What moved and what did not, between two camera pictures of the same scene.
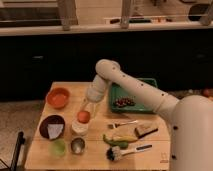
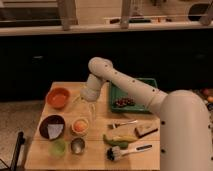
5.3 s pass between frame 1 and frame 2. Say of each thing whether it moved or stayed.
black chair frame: stayed
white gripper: moved
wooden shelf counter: stayed
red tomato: moved
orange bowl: stayed
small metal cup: stayed
